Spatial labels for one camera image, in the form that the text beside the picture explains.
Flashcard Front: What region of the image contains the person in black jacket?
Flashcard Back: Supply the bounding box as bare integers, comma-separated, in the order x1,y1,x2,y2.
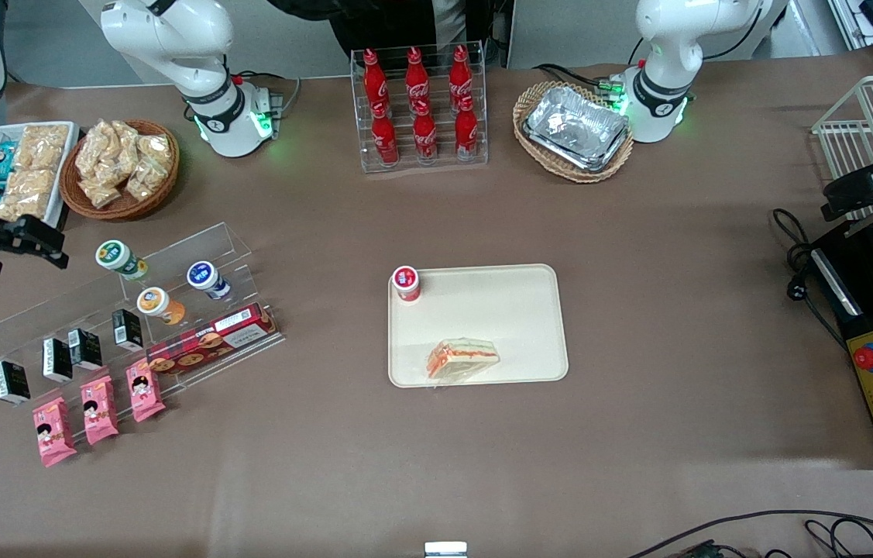
266,0,500,57

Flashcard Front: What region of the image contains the dark brown wicker basket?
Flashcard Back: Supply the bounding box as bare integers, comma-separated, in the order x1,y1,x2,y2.
60,119,180,222

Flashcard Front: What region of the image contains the red-lid white cup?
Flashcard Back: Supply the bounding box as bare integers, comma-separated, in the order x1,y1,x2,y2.
392,266,421,303

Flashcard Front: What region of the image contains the pink snack packet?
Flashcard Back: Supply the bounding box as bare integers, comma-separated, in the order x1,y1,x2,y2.
32,396,77,468
81,375,120,446
125,359,167,423

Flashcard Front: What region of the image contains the aluminium foil tray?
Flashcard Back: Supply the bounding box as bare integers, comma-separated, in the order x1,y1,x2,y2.
522,85,631,173

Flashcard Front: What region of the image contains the grey cable at arm base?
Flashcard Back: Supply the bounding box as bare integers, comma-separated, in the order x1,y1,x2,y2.
231,71,302,119

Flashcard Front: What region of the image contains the light tan wicker basket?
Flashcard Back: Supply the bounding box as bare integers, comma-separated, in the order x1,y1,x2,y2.
513,81,635,184

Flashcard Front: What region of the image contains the green-lid white cup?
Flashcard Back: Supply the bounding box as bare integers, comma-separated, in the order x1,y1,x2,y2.
95,239,149,281

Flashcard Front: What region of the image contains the looped black cable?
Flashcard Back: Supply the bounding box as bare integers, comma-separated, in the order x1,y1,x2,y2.
804,518,873,558

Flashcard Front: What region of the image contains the white wire rack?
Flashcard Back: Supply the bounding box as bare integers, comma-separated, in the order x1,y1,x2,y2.
812,74,873,227

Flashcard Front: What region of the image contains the triangle sandwich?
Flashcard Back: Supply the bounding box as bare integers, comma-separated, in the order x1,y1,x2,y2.
425,338,500,382

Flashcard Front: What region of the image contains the beige cracker pack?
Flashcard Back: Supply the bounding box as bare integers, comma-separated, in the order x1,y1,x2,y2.
0,169,57,224
16,124,71,171

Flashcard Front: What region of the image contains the black power cable with plug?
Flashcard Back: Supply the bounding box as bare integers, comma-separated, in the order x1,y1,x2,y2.
772,208,849,351

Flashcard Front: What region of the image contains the cream plastic tray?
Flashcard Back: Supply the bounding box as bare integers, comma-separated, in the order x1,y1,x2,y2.
388,263,569,388

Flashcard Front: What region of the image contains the black cable at arm base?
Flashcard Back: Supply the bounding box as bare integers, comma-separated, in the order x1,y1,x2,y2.
533,64,624,91

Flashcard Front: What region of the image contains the small black carton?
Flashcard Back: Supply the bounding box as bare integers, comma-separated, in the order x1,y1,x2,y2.
0,360,31,406
43,338,74,383
67,329,104,371
112,308,144,352

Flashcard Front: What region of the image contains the clear acrylic bottle rack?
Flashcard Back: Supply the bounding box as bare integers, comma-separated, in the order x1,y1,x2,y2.
350,41,490,174

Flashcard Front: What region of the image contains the red cola bottle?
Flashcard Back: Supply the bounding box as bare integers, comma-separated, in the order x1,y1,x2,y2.
455,95,479,158
449,45,474,102
405,46,431,106
413,99,438,162
371,102,400,166
363,48,390,111

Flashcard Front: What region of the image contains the white rectangular dish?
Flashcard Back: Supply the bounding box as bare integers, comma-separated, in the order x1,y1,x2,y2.
0,122,81,231

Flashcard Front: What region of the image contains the blue-lid white cup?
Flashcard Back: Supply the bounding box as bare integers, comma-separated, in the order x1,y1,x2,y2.
186,260,232,301

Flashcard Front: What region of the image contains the red cookie box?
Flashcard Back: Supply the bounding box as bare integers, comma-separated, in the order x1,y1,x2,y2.
144,302,280,377

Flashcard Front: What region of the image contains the long black cable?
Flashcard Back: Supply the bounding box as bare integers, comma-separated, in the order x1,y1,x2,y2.
626,509,873,558

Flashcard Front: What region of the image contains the clear bag of beige snacks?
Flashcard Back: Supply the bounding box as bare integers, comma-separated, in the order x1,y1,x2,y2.
138,133,174,167
80,177,124,210
109,120,144,173
125,159,170,202
75,122,113,181

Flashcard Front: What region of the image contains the orange-lid cup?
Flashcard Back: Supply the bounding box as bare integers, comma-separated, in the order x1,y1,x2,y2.
136,286,187,326

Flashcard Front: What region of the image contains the clear acrylic tiered stand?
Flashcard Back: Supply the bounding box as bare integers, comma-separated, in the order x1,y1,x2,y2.
0,222,287,446

